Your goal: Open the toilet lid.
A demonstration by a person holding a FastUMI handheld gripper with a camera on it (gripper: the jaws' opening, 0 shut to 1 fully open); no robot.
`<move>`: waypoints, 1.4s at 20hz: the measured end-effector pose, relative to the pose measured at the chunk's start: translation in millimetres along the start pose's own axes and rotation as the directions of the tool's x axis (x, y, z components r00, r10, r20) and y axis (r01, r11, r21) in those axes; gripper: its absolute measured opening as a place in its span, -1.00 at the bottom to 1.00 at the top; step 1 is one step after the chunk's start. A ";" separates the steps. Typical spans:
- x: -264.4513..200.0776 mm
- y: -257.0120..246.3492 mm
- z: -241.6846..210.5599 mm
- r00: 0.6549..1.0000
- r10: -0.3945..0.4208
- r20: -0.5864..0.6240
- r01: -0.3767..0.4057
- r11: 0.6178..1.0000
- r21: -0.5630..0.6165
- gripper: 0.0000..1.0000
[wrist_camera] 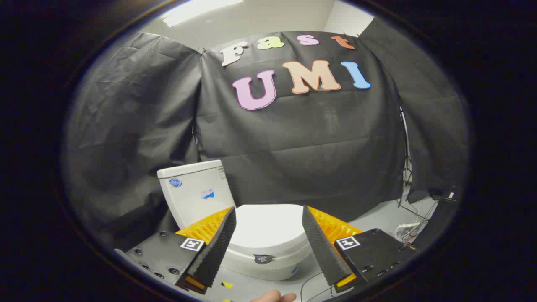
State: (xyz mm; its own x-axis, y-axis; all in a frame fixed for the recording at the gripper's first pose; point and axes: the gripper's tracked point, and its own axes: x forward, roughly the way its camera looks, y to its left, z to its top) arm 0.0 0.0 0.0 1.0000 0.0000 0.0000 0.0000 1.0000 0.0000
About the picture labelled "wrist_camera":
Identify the white toilet lid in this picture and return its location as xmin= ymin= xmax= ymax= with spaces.
xmin=230 ymin=204 xmax=312 ymax=257

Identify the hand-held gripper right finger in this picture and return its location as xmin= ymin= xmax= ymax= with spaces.
xmin=302 ymin=205 xmax=418 ymax=293

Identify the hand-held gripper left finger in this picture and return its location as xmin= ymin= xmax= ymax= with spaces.
xmin=114 ymin=206 xmax=237 ymax=295

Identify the dark floor box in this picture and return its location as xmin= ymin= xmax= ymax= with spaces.
xmin=413 ymin=195 xmax=460 ymax=249

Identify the black backdrop cloth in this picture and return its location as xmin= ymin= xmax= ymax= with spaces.
xmin=63 ymin=17 xmax=469 ymax=252

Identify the black backdrop stand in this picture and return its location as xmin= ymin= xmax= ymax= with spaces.
xmin=399 ymin=107 xmax=414 ymax=206

